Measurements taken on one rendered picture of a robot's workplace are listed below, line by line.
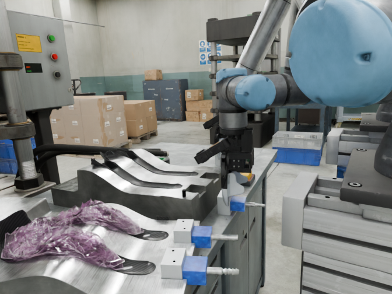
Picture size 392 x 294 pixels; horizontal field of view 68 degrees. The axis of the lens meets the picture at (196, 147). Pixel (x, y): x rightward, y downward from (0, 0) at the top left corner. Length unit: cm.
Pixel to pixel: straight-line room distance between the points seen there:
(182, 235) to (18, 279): 29
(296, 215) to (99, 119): 430
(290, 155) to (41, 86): 318
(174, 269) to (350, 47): 41
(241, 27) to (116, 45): 558
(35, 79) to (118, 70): 821
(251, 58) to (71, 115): 425
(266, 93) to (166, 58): 793
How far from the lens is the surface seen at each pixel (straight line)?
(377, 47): 33
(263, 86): 63
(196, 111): 766
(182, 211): 75
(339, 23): 34
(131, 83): 932
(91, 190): 91
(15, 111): 125
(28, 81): 144
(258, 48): 100
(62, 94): 155
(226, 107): 74
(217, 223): 80
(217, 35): 491
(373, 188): 43
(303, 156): 397
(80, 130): 494
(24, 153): 127
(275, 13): 100
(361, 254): 51
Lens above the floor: 119
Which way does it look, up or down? 14 degrees down
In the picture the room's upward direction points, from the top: 3 degrees counter-clockwise
